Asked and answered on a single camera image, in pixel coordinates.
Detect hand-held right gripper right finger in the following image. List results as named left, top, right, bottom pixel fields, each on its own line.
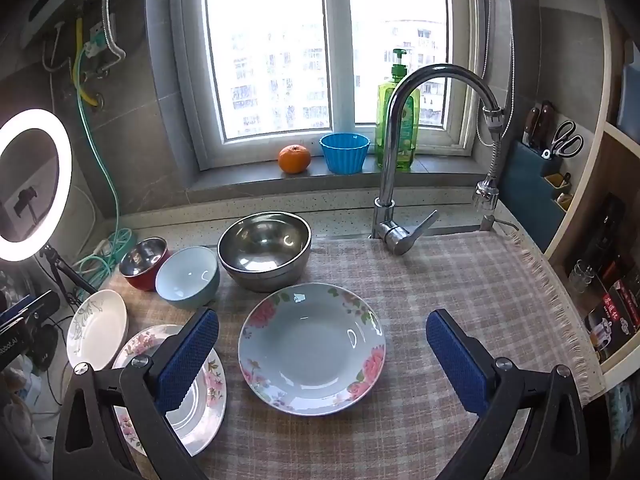
left=426, top=309, right=591, bottom=480

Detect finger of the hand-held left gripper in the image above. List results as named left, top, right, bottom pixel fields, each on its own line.
left=0, top=291, right=62, bottom=333

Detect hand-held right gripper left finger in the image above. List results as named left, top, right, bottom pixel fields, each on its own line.
left=52, top=307, right=220, bottom=480

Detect pink blossom plate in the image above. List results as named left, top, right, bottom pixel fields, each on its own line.
left=111, top=324, right=227, bottom=457

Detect white grey leaf plate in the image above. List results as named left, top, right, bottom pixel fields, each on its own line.
left=66, top=289, right=129, bottom=372

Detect light blue ceramic bowl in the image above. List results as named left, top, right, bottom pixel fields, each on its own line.
left=155, top=246, right=221, bottom=311

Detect small red steel bowl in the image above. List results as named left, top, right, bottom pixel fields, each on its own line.
left=118, top=237, right=169, bottom=292

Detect deep rose print plate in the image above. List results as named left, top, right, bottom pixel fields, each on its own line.
left=237, top=282, right=387, bottom=417

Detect large stainless steel bowl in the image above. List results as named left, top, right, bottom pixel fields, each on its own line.
left=217, top=211, right=312, bottom=294

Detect pink plaid cloth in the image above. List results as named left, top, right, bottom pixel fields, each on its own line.
left=107, top=232, right=608, bottom=480

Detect clear drinking glasses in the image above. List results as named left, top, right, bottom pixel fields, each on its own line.
left=567, top=259, right=597, bottom=294

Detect red printed box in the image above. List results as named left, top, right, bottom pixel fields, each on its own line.
left=584, top=279, right=640, bottom=362

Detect chrome pull-out sprayer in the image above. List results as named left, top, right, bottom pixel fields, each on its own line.
left=472, top=0, right=517, bottom=231

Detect blue knife holder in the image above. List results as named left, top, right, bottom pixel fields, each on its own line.
left=500, top=140, right=574, bottom=257

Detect dark tall box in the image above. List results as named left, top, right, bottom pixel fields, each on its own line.
left=590, top=192, right=627, bottom=282

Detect chrome kitchen faucet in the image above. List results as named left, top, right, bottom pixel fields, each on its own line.
left=370, top=63, right=502, bottom=256

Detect orange mandarin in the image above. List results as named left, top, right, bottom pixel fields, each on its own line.
left=278, top=144, right=312, bottom=175

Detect blue fluted cup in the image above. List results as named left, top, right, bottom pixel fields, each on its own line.
left=319, top=133, right=371, bottom=175

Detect green dish soap bottle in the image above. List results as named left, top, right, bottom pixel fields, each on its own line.
left=375, top=48, right=421, bottom=171

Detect yellow gas pipe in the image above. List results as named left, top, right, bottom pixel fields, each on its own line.
left=74, top=17, right=103, bottom=108

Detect wooden shelf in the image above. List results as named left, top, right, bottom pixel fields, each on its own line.
left=542, top=0, right=640, bottom=377

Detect white framed window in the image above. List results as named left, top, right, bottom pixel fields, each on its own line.
left=169, top=0, right=490, bottom=172

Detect black ring light tripod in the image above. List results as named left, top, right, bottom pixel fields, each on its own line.
left=40, top=244, right=98, bottom=296

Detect white ring light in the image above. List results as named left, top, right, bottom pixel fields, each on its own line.
left=0, top=108, right=73, bottom=262

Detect green hose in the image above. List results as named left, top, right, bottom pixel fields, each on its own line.
left=75, top=50, right=135, bottom=283

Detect black handled scissors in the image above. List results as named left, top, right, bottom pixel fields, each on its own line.
left=542, top=120, right=585, bottom=160

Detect brown handled knife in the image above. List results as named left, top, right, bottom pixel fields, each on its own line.
left=522, top=107, right=541, bottom=147
left=537, top=101, right=556, bottom=150

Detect braided metal hose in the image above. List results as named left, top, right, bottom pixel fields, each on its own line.
left=100, top=0, right=127, bottom=74

